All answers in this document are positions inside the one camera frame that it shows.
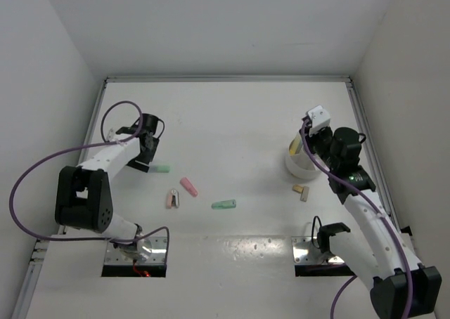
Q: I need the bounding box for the pink eraser case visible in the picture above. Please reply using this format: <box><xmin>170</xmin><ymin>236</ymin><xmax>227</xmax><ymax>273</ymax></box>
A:
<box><xmin>180</xmin><ymin>177</ymin><xmax>198</xmax><ymax>197</ymax></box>

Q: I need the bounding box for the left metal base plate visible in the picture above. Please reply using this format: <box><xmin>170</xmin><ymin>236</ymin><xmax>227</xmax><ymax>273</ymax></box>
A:
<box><xmin>104</xmin><ymin>237</ymin><xmax>167</xmax><ymax>266</ymax></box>

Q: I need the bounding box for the white round divided container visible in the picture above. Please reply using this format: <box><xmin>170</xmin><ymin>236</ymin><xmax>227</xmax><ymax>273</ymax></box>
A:
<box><xmin>285</xmin><ymin>132</ymin><xmax>321</xmax><ymax>181</ymax></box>

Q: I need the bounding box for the green highlighter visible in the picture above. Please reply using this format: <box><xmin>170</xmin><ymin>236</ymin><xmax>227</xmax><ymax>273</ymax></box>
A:
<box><xmin>148</xmin><ymin>164</ymin><xmax>170</xmax><ymax>174</ymax></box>

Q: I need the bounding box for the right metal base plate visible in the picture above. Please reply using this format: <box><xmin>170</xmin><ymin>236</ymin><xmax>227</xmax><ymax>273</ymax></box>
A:
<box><xmin>291</xmin><ymin>236</ymin><xmax>345</xmax><ymax>266</ymax></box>

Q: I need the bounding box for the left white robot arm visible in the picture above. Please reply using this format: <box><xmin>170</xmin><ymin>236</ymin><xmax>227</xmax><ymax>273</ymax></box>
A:
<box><xmin>55</xmin><ymin>114</ymin><xmax>162</xmax><ymax>252</ymax></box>

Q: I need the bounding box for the metal base plate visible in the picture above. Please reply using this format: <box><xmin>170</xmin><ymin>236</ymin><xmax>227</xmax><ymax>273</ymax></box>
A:
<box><xmin>104</xmin><ymin>237</ymin><xmax>167</xmax><ymax>266</ymax></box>
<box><xmin>291</xmin><ymin>236</ymin><xmax>345</xmax><ymax>266</ymax></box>

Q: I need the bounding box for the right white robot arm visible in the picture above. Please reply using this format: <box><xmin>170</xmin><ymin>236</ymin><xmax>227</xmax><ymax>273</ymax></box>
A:
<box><xmin>300</xmin><ymin>120</ymin><xmax>442</xmax><ymax>318</ymax></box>

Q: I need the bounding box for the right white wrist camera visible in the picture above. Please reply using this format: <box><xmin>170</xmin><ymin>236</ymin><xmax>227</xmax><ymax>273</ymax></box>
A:
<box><xmin>304</xmin><ymin>105</ymin><xmax>330</xmax><ymax>134</ymax></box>

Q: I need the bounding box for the green utility knife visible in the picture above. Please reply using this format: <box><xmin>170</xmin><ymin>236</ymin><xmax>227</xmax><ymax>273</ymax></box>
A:
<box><xmin>211</xmin><ymin>200</ymin><xmax>236</xmax><ymax>210</ymax></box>

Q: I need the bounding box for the yellow highlighter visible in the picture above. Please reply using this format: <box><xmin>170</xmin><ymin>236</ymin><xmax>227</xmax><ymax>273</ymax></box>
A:
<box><xmin>289</xmin><ymin>134</ymin><xmax>302</xmax><ymax>156</ymax></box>

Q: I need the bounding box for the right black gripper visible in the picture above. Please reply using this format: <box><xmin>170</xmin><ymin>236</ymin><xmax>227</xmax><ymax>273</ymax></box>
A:
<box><xmin>299</xmin><ymin>124</ymin><xmax>338</xmax><ymax>171</ymax></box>

